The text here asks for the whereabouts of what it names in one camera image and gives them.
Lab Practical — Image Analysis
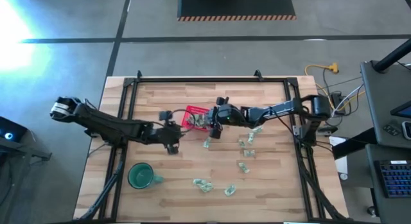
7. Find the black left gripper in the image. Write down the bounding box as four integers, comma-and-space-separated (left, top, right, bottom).
150, 121, 186, 155

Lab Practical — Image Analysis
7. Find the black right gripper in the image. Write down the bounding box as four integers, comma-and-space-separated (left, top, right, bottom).
205, 96, 247, 128

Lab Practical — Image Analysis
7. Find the red plastic basket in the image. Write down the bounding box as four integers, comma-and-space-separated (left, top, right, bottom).
181, 105, 211, 132

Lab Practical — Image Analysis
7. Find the green mug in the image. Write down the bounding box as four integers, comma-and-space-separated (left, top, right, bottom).
127, 162, 165, 190

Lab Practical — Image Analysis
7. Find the black striped floor mat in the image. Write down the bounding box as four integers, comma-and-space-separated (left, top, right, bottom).
177, 0, 297, 22

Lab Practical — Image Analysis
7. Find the black power adapter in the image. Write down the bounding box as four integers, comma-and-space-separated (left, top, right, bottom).
330, 91, 347, 116

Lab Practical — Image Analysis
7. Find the white paper sheet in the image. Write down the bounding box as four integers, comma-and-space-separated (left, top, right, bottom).
329, 136, 349, 175

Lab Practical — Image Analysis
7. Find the black flat bar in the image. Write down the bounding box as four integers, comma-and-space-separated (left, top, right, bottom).
331, 127, 379, 160

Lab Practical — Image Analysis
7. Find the black stand with blue light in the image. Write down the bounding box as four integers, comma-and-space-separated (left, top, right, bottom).
0, 116, 52, 162

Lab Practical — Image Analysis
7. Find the grey desk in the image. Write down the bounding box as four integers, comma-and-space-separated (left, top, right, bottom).
359, 59, 411, 150

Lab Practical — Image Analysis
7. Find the black keypad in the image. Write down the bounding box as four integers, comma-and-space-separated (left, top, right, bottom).
381, 123, 401, 137

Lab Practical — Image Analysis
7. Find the dark tablet screen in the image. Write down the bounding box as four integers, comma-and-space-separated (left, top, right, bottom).
390, 100, 411, 119

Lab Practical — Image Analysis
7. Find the black pole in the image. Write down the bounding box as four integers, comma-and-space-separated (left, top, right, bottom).
372, 37, 411, 74

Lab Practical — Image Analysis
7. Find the black backlit keyboard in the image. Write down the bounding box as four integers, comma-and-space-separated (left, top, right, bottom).
373, 159, 411, 199

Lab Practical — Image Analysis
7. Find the grey handheld device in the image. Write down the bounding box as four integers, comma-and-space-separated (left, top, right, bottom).
401, 120, 411, 140

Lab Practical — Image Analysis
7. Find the dark lower desk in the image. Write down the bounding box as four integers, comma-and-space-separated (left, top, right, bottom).
365, 143, 411, 224

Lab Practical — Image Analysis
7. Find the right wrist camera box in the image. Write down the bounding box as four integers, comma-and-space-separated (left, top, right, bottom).
209, 126, 223, 140

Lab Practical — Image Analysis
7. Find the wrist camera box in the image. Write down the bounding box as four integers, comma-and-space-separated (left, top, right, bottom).
209, 126, 223, 140
158, 110, 175, 121

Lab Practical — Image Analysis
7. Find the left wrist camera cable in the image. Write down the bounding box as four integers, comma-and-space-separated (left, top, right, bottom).
170, 108, 197, 134

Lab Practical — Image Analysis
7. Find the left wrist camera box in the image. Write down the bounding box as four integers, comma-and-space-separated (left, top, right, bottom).
158, 110, 175, 121

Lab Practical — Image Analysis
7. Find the yellow extension cord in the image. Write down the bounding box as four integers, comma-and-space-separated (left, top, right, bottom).
304, 62, 367, 112

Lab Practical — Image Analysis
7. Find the white cable bundle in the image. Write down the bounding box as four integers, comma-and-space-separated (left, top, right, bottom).
333, 83, 366, 112

